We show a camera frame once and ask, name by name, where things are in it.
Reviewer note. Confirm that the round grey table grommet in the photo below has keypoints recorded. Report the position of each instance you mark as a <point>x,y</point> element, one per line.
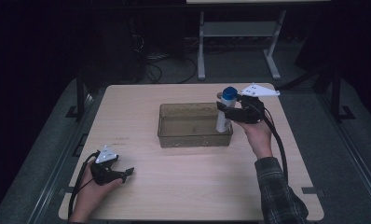
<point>218,95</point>

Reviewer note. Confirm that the white bottle with blue cap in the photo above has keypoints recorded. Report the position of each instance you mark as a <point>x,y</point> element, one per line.
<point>223,124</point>

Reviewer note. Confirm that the person's left hand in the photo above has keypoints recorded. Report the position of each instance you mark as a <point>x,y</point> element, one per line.
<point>89,193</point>

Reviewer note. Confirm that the aluminium floor rail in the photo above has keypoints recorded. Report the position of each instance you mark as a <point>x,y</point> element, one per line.
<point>62,155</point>
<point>351,146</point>

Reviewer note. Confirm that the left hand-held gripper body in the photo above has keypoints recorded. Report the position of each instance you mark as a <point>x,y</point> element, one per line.
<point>104,157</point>

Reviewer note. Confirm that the person's right hand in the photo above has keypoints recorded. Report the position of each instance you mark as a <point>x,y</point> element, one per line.
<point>259,140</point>

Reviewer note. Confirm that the black upright post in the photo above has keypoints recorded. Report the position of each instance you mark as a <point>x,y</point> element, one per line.
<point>336,93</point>
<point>80,93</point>

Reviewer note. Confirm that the grey metal stand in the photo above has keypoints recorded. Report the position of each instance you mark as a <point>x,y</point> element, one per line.
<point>238,29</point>

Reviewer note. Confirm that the brown translucent plastic box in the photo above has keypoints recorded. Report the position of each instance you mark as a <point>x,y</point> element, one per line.
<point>186,127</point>

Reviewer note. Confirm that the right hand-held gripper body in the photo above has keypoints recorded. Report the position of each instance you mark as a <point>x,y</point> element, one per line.
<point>252,109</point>

